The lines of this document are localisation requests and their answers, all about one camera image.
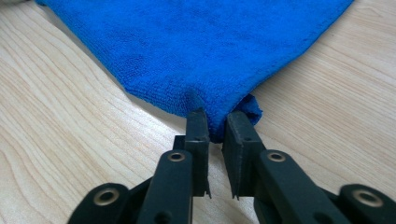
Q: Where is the blue cloth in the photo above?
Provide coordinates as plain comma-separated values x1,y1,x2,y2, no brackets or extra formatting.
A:
35,0,356,145

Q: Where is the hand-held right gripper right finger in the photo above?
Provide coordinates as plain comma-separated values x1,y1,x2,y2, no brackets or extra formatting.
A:
221,110,344,224

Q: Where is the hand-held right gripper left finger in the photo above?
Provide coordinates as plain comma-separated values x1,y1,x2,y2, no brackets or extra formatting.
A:
135,106,213,224

